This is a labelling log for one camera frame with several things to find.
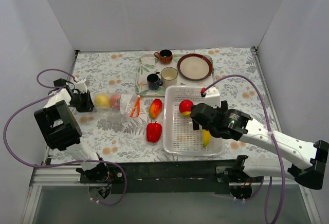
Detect yellow fake banana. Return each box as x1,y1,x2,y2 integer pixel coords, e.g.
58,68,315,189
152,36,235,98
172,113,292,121
203,129,211,147

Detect yellow fake lemon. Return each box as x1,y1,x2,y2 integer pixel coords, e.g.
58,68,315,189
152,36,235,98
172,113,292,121
94,94,111,108

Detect white plastic basket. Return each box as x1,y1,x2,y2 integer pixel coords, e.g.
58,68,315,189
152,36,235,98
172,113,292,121
162,85,225,157

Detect red fake apple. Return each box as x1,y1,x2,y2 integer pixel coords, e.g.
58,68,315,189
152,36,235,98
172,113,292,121
179,99,194,117

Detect pink fake peach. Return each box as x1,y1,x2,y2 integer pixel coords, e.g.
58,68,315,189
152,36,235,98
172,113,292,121
109,94,121,109

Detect clear zip top bag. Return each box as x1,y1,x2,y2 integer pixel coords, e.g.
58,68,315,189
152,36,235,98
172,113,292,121
93,92,141,122

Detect red fake bell pepper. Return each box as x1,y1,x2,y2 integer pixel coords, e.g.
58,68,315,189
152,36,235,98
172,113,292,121
147,122,162,143

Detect orange fake mango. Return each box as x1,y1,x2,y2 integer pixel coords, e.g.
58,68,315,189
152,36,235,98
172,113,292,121
149,99,162,119

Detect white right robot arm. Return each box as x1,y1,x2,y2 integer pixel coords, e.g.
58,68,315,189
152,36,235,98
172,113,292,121
190,101,328,190

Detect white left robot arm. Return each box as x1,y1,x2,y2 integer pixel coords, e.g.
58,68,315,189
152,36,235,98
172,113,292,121
34,79,109,183

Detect floral tablecloth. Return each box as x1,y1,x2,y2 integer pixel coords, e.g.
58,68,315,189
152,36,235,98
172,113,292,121
73,48,278,162

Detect cream mug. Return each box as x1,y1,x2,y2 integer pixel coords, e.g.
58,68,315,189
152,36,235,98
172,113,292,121
160,67,178,88

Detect red rimmed cream plate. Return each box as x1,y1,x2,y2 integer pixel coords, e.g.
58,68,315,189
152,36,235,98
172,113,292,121
177,53,213,81

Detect dark blue cup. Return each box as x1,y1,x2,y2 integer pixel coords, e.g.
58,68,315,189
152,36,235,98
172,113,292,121
147,73,163,90

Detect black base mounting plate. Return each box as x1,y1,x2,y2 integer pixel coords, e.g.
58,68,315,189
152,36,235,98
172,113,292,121
79,158,264,195

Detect floral serving tray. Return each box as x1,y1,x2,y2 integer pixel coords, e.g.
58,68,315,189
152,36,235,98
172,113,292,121
135,53,215,96

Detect brown orange cup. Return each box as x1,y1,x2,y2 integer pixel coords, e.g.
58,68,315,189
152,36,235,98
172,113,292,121
154,49,173,64

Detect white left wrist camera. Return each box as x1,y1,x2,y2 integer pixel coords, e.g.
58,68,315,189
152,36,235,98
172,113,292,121
75,79,89,93

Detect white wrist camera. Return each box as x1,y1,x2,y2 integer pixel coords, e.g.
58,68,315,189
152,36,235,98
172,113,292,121
200,87,221,108
75,79,89,93

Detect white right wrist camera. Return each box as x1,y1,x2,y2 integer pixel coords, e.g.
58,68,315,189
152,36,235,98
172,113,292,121
200,87,221,108

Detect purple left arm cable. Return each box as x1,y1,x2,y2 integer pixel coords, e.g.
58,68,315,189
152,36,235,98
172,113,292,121
3,69,128,206

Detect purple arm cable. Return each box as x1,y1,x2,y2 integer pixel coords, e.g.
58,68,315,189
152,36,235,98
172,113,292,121
203,74,286,224
3,69,128,206

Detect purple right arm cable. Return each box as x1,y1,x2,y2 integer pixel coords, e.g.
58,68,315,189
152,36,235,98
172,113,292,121
203,74,286,224

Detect aluminium frame rail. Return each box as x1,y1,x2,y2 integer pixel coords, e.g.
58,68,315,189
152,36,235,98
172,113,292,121
30,165,81,186

